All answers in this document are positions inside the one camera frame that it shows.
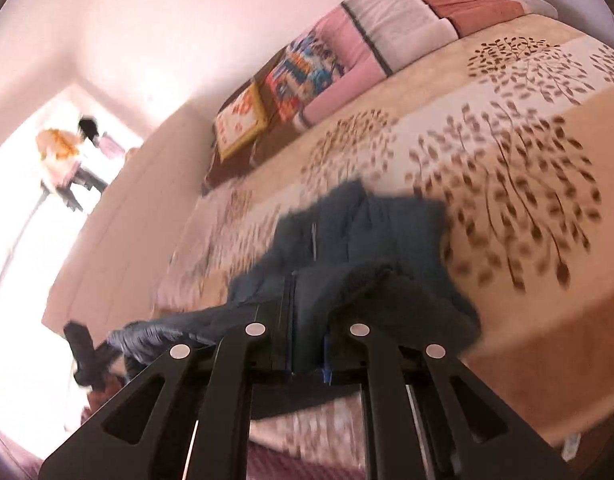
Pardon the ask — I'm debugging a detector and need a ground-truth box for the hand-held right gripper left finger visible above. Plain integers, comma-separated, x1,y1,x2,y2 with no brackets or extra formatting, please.
38,272,295,480

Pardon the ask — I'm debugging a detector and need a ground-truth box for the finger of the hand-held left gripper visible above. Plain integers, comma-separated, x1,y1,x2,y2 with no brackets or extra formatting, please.
64,322,95,362
93,340,122,364

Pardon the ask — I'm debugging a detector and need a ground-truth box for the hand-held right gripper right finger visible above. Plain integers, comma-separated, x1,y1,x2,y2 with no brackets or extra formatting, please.
319,305,570,480

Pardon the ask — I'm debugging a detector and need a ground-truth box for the teal quilted jacket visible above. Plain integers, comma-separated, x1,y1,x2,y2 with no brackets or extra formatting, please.
107,180,483,421

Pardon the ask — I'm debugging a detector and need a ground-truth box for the white headboard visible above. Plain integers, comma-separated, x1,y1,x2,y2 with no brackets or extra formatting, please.
41,105,228,351

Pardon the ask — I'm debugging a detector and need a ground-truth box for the orange hanging garment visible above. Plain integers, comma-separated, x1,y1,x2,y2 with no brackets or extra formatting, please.
36,127,85,186

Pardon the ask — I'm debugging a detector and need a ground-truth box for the pink hanging garment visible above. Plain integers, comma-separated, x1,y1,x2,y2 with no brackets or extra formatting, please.
99,132,126,162

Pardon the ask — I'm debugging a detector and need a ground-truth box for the black hanging garment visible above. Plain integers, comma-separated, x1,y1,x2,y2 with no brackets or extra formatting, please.
77,116,100,144

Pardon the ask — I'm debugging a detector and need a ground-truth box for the yellow flower cushion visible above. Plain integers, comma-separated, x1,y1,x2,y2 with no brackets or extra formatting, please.
213,82,268,161

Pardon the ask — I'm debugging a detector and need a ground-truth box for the colourful printed cushion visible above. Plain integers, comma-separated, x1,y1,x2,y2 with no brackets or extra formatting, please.
264,30,348,123

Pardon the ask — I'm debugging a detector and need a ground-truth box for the bed with floral brown blanket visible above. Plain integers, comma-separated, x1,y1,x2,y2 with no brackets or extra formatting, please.
152,10,614,461

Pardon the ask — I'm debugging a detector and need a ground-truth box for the pink striped folded quilt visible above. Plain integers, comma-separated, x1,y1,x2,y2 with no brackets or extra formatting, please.
292,0,460,133

